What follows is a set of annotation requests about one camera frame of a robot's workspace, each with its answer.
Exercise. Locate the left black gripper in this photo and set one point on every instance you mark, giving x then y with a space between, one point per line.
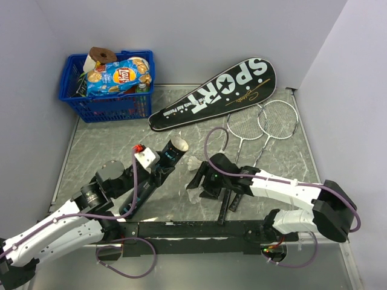
161 173

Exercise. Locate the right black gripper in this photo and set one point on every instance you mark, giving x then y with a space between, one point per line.
209 191

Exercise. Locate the white shuttlecock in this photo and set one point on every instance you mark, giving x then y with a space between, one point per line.
193 163
194 195

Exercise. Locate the black shuttlecock tube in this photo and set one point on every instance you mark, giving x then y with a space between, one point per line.
153 168

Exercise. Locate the black SPORT racket bag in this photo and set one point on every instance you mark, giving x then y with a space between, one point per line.
241 86

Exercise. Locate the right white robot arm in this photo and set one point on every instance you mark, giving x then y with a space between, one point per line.
319 208

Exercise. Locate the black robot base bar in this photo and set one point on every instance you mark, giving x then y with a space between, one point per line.
196 237

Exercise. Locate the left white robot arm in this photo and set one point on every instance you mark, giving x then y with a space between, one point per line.
94 214

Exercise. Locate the left silver badminton racket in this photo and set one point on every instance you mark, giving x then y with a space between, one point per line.
243 125

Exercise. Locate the silver badminton racket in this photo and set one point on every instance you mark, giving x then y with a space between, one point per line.
278 120
243 125

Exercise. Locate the right silver badminton racket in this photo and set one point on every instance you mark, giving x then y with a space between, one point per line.
278 120

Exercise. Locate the blue plastic shopping basket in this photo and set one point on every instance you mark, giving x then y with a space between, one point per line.
123 106

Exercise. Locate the blue Lays chips bag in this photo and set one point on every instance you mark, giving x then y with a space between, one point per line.
118 77

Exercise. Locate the dark green package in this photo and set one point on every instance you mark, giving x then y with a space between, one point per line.
81 90

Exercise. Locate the white paper towel roll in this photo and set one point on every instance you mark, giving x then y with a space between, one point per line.
89 64

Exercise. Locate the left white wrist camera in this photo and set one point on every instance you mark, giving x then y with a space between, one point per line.
147 158

